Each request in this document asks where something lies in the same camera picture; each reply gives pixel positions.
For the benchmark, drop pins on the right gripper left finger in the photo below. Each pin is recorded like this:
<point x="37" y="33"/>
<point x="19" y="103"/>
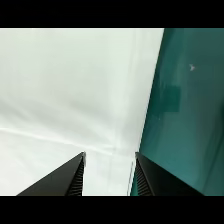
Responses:
<point x="65" y="181"/>

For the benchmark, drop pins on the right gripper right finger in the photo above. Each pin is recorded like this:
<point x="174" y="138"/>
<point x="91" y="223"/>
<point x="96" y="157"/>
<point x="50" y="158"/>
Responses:
<point x="156" y="181"/>

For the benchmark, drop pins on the pale grey shirt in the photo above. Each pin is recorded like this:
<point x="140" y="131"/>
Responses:
<point x="73" y="86"/>

